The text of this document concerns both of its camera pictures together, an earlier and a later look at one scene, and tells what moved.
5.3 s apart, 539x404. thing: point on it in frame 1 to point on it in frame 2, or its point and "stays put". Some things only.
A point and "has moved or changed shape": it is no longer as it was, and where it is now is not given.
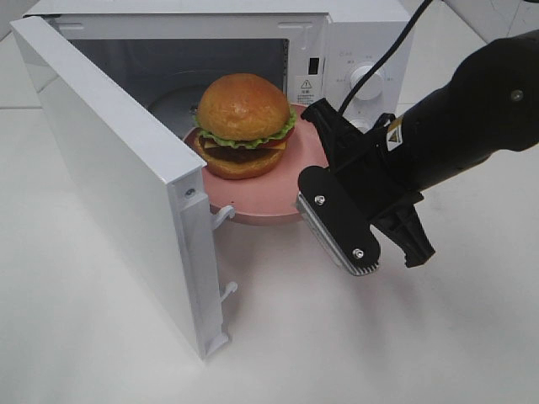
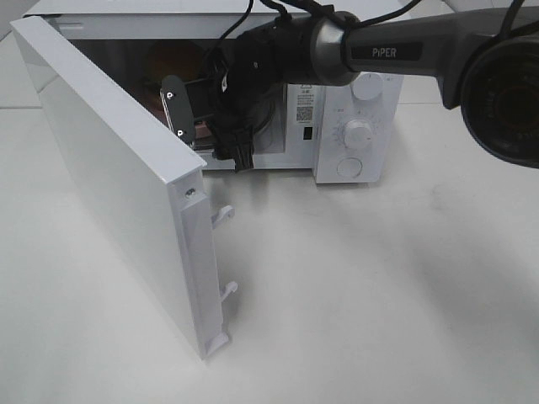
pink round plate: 273,196 to 153,102
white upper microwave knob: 371,87 stays put
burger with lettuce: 242,124 has moved or changed shape
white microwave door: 156,187 stays put
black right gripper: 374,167 to 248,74
